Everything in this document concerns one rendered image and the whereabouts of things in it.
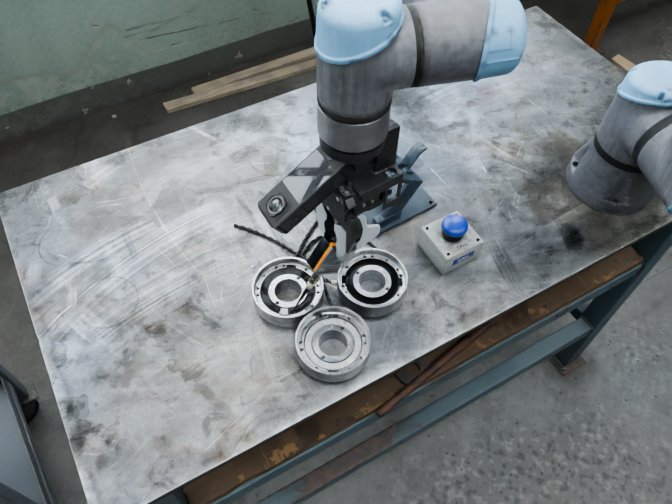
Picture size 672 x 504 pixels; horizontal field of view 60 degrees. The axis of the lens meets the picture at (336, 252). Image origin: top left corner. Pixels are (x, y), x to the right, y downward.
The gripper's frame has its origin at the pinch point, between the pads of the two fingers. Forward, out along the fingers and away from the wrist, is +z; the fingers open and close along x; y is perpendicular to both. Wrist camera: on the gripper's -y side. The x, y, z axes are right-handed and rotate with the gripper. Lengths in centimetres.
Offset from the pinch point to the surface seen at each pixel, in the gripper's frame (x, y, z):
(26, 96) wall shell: 161, -28, 78
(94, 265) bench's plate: 24.7, -28.4, 13.1
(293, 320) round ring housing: -1.7, -7.6, 10.0
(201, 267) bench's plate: 15.6, -14.4, 13.2
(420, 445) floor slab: -11, 22, 93
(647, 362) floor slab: -27, 93, 93
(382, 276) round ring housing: -1.8, 7.8, 10.8
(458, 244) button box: -4.2, 20.1, 8.8
